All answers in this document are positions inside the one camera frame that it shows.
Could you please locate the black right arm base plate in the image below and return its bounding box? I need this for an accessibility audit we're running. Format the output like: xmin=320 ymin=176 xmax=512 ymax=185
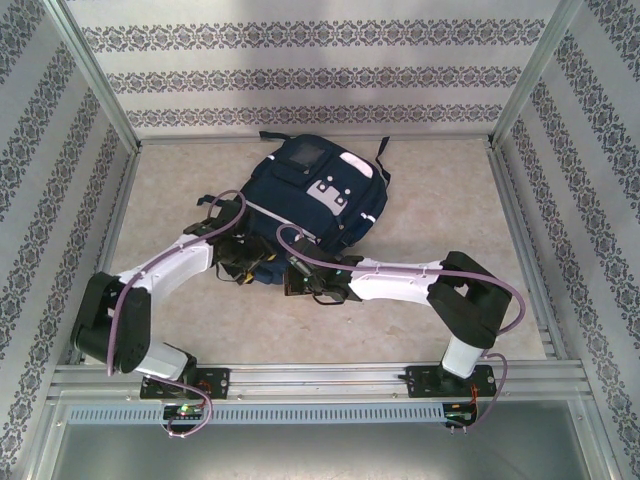
xmin=405 ymin=364 xmax=499 ymax=399

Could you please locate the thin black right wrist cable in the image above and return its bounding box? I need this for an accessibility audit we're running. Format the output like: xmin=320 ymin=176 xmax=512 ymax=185
xmin=308 ymin=289 xmax=347 ymax=307

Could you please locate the aluminium table side rail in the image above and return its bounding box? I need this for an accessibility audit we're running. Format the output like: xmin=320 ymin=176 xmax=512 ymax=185
xmin=69 ymin=144 xmax=144 ymax=369
xmin=484 ymin=139 xmax=571 ymax=361

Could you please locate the grey metal front panel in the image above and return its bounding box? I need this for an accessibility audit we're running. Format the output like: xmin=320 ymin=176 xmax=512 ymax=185
xmin=49 ymin=424 xmax=601 ymax=480

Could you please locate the aluminium table back rail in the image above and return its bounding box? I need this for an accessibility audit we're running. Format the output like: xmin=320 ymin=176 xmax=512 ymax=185
xmin=137 ymin=133 xmax=494 ymax=147

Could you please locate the aluminium frame post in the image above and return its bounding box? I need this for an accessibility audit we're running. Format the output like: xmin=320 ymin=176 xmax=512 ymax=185
xmin=42 ymin=0 xmax=141 ymax=151
xmin=487 ymin=0 xmax=584 ymax=149

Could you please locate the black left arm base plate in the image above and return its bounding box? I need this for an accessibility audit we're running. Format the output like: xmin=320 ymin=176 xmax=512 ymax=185
xmin=139 ymin=367 xmax=231 ymax=400

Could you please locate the grey slotted cable duct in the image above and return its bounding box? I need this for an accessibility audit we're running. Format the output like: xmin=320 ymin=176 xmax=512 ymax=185
xmin=67 ymin=403 xmax=446 ymax=426

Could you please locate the aluminium mounting rail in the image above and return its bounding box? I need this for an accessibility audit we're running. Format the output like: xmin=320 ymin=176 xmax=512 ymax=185
xmin=47 ymin=363 xmax=586 ymax=402

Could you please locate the navy blue student backpack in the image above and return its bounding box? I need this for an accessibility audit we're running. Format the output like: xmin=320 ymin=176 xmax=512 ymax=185
xmin=196 ymin=130 xmax=391 ymax=286

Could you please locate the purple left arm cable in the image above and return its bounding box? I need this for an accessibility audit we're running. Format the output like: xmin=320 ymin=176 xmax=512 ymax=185
xmin=106 ymin=188 xmax=247 ymax=441

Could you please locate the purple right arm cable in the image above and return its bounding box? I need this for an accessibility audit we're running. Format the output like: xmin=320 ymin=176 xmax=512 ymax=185
xmin=276 ymin=223 xmax=529 ymax=431

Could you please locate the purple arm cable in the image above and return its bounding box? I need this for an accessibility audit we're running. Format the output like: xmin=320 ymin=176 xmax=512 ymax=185
xmin=276 ymin=223 xmax=529 ymax=431
xmin=106 ymin=188 xmax=247 ymax=441

